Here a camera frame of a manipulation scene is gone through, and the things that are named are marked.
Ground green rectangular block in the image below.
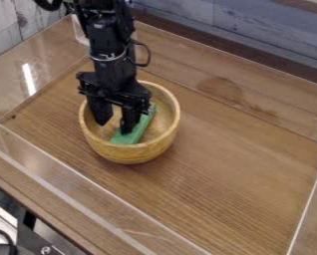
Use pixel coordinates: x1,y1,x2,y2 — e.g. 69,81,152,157
109,103,156,144

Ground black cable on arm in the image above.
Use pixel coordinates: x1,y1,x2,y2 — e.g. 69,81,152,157
128,39,154,68

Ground light wooden bowl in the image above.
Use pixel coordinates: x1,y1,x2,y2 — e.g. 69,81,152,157
79,80,180,164

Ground clear acrylic corner bracket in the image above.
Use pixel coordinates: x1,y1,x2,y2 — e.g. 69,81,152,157
71,14,89,46

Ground black cable lower left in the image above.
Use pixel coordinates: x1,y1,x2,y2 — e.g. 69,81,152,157
0,227,20,255

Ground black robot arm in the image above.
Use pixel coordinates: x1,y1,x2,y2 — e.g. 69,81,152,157
33,0,152,134

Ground black table leg bracket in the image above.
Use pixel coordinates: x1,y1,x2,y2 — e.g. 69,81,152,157
16,211,65,255

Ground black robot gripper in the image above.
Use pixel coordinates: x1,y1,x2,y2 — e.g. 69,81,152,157
76,57,152,134

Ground clear acrylic enclosure walls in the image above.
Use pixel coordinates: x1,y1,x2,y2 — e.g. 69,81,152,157
0,20,317,255

